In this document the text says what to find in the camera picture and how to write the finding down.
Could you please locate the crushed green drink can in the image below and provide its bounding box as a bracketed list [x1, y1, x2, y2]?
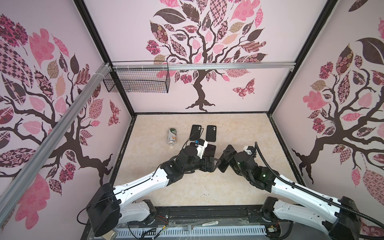
[167, 128, 177, 146]

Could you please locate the aluminium rail back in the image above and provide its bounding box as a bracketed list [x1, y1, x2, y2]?
[113, 62, 296, 71]

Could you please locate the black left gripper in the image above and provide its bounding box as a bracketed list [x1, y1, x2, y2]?
[183, 155, 221, 173]

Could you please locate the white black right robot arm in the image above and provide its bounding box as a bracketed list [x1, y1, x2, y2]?
[218, 145, 361, 240]

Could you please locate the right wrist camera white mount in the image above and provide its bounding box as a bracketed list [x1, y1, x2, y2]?
[243, 146, 255, 156]

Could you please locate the aluminium rail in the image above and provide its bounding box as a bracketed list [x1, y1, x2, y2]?
[1, 63, 111, 224]
[113, 62, 296, 71]

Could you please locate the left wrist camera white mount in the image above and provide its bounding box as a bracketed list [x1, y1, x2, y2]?
[191, 141, 208, 159]

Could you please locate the white slotted cable duct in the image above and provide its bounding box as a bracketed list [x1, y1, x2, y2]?
[116, 226, 267, 240]

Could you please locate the purple smartphone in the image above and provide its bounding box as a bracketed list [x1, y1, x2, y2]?
[203, 144, 216, 157]

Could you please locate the aluminium rail left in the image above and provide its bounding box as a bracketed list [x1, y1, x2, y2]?
[1, 63, 111, 224]

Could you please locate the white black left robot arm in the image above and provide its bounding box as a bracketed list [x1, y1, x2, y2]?
[86, 146, 221, 237]

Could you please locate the black phone case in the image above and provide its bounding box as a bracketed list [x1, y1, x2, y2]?
[190, 125, 202, 142]
[206, 125, 217, 143]

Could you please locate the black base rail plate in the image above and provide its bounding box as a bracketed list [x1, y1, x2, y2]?
[81, 205, 300, 240]

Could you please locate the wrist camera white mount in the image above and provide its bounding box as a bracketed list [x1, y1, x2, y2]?
[191, 141, 208, 159]
[243, 146, 255, 156]

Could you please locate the black wire basket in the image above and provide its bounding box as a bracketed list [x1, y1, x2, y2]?
[103, 60, 171, 93]

